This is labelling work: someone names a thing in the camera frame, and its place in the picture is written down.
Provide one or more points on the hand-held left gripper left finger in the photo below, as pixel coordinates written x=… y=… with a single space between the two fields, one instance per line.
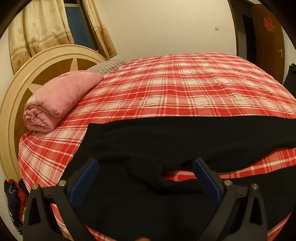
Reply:
x=83 y=183

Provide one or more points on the cream wooden headboard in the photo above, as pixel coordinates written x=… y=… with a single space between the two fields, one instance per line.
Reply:
x=57 y=49

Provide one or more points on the window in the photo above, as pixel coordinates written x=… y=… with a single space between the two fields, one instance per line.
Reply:
x=76 y=32

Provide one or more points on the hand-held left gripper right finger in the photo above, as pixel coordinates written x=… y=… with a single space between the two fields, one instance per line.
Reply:
x=207 y=183

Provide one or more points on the pink folded blanket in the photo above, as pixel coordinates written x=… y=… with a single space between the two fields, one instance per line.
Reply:
x=57 y=97

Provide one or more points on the red plaid bed sheet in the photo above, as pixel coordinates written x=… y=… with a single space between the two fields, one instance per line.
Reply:
x=173 y=88

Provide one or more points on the grey striped pillow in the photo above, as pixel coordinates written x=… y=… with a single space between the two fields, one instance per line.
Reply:
x=108 y=65

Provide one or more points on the dark object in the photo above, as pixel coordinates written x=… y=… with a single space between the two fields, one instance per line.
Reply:
x=291 y=78

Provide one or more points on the red paper door decoration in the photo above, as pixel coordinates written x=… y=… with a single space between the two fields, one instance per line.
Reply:
x=268 y=24

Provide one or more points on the door frame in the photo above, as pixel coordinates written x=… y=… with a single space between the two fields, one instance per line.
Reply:
x=237 y=30

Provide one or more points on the beige floral curtain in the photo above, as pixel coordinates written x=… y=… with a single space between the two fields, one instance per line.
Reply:
x=101 y=30
x=39 y=27

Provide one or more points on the black pants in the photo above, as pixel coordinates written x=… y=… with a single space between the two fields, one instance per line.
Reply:
x=161 y=143

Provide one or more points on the brown wooden door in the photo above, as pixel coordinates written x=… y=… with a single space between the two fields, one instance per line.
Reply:
x=266 y=51

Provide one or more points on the pile of dark clothes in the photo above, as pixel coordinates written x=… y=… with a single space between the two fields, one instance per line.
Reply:
x=13 y=199

